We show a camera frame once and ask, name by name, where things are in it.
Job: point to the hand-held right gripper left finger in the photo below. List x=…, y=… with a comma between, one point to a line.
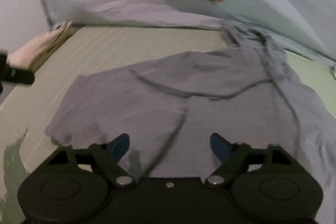
x=120, y=145

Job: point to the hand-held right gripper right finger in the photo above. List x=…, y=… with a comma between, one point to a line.
x=219, y=146

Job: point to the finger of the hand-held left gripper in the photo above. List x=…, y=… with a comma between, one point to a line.
x=19, y=78

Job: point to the grey hoodie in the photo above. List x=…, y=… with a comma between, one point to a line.
x=157, y=95

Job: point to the beige folded cloth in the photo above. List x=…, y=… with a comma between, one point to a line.
x=34, y=50

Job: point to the green checked bed mat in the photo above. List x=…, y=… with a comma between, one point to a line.
x=92, y=50

